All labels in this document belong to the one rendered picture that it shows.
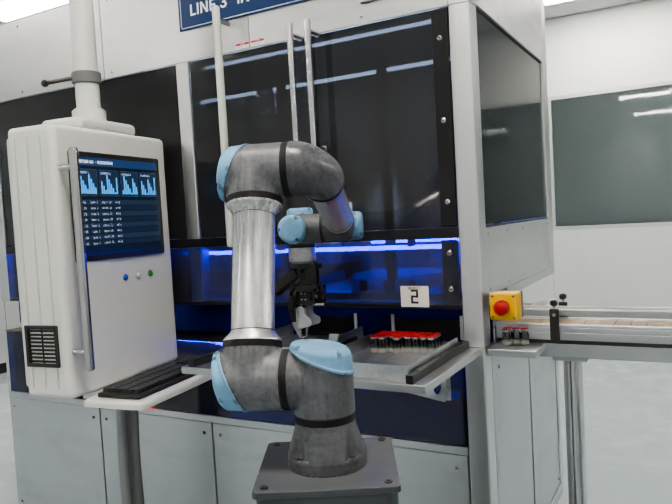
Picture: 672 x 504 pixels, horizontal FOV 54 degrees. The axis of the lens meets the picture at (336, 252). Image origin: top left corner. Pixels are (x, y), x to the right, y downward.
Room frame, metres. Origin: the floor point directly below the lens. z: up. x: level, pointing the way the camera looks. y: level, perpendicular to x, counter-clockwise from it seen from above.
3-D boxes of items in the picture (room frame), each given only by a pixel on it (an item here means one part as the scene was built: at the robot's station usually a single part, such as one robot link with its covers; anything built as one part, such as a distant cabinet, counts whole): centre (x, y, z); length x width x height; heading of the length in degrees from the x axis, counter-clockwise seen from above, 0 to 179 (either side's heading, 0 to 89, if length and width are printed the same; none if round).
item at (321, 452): (1.23, 0.04, 0.84); 0.15 x 0.15 x 0.10
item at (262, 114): (2.11, 0.25, 1.51); 0.47 x 0.01 x 0.59; 61
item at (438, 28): (1.79, -0.31, 1.40); 0.04 x 0.01 x 0.80; 61
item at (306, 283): (1.84, 0.09, 1.07); 0.09 x 0.08 x 0.12; 61
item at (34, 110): (2.61, 1.15, 1.51); 0.48 x 0.01 x 0.59; 61
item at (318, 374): (1.23, 0.05, 0.96); 0.13 x 0.12 x 0.14; 83
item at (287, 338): (1.93, 0.13, 0.90); 0.34 x 0.26 x 0.04; 151
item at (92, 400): (1.93, 0.57, 0.79); 0.45 x 0.28 x 0.03; 158
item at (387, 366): (1.66, -0.12, 0.90); 0.34 x 0.26 x 0.04; 151
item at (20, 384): (2.26, 0.53, 0.73); 1.98 x 0.01 x 0.25; 61
